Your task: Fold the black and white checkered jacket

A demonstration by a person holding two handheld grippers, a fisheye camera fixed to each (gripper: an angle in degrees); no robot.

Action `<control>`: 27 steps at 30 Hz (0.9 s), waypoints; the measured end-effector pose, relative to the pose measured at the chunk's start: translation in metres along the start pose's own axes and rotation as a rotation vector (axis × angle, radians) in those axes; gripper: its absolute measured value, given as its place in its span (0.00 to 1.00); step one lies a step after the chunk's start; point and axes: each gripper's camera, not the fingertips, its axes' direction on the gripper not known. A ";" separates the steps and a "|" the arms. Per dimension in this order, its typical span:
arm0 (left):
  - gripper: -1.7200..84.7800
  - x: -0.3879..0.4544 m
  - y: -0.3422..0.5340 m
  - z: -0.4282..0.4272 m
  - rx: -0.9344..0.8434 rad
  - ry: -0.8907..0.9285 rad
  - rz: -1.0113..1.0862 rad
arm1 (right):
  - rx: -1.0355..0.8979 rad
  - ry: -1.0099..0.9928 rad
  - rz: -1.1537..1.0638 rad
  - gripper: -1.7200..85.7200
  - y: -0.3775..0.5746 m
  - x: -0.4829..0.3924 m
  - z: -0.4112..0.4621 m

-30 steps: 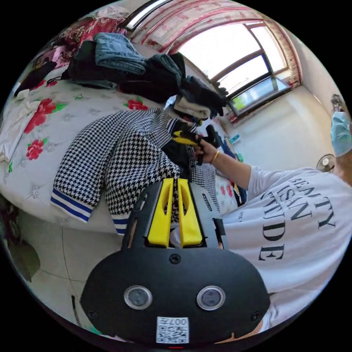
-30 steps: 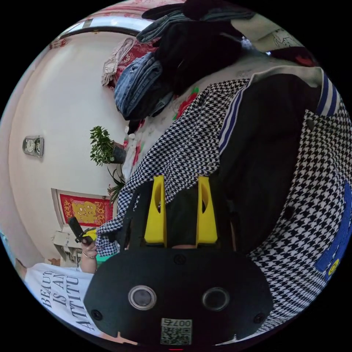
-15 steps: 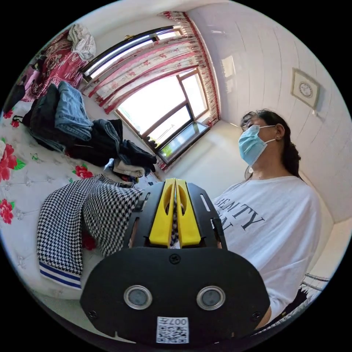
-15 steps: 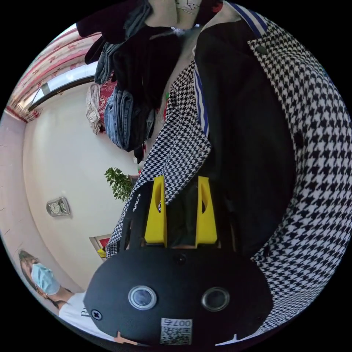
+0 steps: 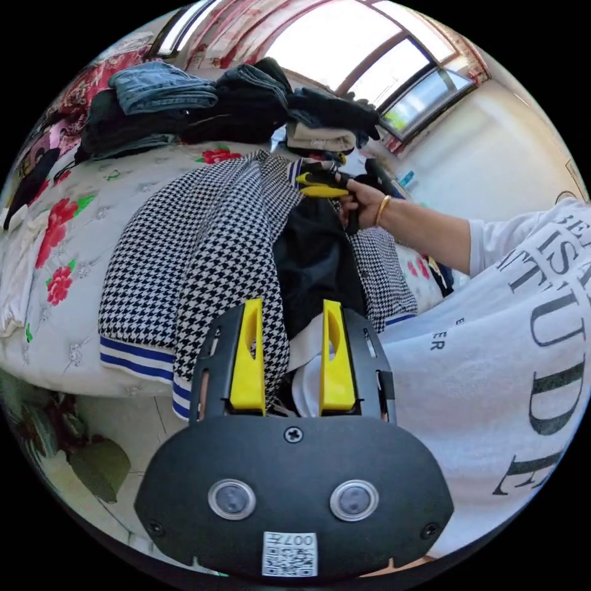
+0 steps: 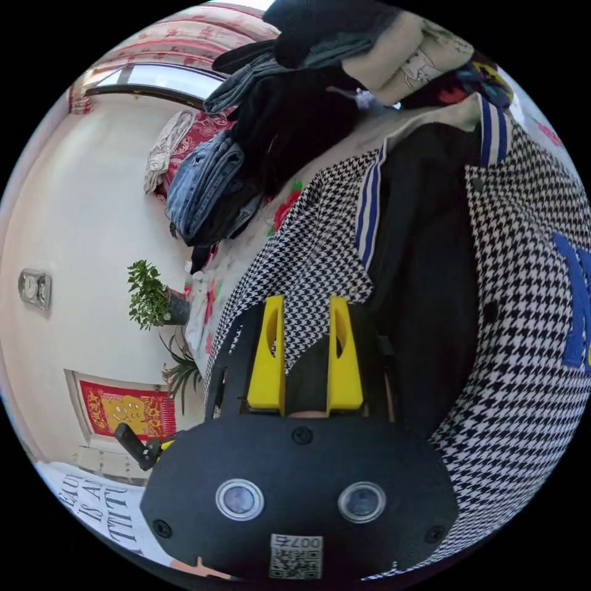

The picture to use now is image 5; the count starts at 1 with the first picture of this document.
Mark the pile of clothes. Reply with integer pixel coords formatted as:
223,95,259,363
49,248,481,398
73,57,383,161

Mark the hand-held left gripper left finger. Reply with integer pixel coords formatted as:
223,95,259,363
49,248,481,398
228,297,267,415

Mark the person's right hand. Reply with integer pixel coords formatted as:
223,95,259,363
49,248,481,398
337,177,383,231

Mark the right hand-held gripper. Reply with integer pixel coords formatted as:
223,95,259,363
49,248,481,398
294,162,366,235

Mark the person's body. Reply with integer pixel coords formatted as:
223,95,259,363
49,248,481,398
291,195,591,560

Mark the black garment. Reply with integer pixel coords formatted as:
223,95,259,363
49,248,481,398
3,147,62,231

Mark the person's right forearm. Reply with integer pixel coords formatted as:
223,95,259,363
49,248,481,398
374,195,473,279

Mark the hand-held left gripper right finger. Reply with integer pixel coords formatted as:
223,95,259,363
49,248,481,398
319,299,359,415

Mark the window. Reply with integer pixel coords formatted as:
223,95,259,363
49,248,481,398
265,0,477,140

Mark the red floral folded quilt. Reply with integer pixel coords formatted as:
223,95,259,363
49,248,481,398
45,42,154,135

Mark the black and white checkered jacket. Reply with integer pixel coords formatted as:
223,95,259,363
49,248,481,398
97,149,419,422

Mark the red floral curtain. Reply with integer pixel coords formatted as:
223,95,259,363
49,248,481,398
184,0,334,71

